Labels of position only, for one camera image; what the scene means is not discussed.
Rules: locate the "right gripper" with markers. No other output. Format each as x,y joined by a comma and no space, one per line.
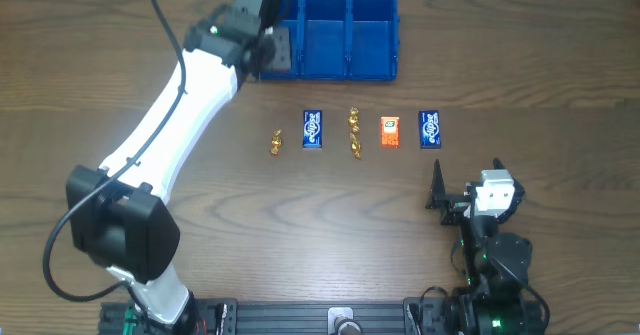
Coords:
455,209

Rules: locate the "mounting rail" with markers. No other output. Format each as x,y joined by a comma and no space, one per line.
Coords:
300,317

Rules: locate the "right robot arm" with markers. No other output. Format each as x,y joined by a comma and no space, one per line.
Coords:
505,265

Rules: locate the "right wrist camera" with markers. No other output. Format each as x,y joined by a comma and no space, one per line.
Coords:
495,192

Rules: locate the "gold candy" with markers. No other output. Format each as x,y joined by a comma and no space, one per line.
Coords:
353,120
276,142
355,146

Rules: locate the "blue candy pack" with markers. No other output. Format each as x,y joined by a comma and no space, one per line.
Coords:
312,129
429,129

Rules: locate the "orange candy box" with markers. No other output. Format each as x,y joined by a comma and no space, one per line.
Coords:
390,137

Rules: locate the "blue tray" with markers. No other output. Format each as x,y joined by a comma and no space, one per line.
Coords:
370,45

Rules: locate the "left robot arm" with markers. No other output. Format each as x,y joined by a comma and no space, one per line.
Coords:
195,105

